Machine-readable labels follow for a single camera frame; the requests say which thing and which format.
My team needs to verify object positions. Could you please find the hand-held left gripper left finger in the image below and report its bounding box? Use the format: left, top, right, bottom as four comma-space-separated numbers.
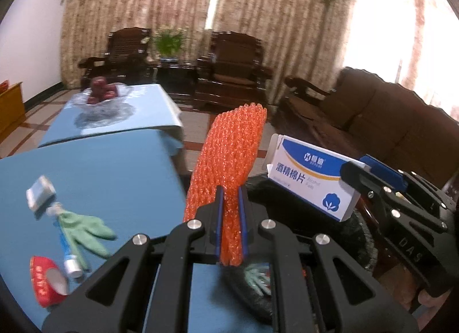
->
41, 185, 225, 333

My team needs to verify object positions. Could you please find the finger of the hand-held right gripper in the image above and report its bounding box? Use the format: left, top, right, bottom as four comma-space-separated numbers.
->
359, 154, 409, 191
339, 162, 449, 244

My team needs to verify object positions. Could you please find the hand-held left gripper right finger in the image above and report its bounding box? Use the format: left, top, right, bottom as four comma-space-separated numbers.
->
237, 185, 419, 333

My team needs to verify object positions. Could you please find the white and blue cardboard box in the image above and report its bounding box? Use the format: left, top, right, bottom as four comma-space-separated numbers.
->
267, 133, 367, 222

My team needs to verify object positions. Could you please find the black bag-lined bin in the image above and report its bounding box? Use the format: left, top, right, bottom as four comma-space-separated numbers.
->
219, 172, 376, 324

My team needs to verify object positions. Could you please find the orange foam fruit net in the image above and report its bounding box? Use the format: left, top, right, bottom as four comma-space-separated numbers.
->
183, 103, 268, 268

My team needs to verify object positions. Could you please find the person's right hand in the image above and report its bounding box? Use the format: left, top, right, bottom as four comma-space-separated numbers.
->
417, 288, 452, 318

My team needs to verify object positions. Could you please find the dark wooden sofa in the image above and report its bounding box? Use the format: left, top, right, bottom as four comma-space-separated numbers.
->
280, 66, 459, 219

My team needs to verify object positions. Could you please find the small blue tablecloth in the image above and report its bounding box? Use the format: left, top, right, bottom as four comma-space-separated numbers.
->
39, 84, 186, 148

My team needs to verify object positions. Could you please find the dark wooden side table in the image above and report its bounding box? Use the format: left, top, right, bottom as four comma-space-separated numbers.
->
148, 61, 198, 96

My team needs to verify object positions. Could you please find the dark carved wooden armchair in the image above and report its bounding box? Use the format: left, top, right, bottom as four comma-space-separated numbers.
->
194, 30, 273, 111
78, 27, 153, 90

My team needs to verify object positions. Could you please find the glass fruit bowl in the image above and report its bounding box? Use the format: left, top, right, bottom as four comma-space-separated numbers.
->
68, 82, 135, 128

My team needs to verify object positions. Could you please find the blue and white tube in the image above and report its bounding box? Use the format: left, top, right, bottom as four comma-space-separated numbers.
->
46, 202, 85, 278

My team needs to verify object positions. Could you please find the floral curtain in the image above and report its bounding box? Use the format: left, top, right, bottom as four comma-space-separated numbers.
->
59, 0, 459, 119

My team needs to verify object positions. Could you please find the small grey tissue pack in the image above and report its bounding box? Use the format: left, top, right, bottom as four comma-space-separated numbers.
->
26, 175, 57, 212

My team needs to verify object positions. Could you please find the potted green plant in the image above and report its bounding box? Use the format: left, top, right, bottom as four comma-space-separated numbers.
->
152, 26, 189, 63

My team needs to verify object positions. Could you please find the red foil packet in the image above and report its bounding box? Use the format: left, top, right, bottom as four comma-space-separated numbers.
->
29, 255, 70, 308

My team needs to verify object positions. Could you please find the wooden television cabinet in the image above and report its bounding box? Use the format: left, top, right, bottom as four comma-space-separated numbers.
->
0, 82, 27, 144

